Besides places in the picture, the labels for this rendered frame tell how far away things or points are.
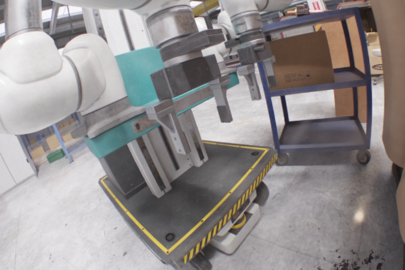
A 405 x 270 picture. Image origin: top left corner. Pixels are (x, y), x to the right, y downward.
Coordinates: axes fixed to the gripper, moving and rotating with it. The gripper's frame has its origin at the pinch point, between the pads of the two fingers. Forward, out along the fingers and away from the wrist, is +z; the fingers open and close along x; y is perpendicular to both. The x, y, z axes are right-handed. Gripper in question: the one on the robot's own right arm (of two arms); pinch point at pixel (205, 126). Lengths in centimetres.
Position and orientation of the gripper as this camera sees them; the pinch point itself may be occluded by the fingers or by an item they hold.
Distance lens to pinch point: 37.0
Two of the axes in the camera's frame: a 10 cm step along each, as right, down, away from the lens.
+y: -6.8, 0.1, 7.3
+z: 3.0, 9.1, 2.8
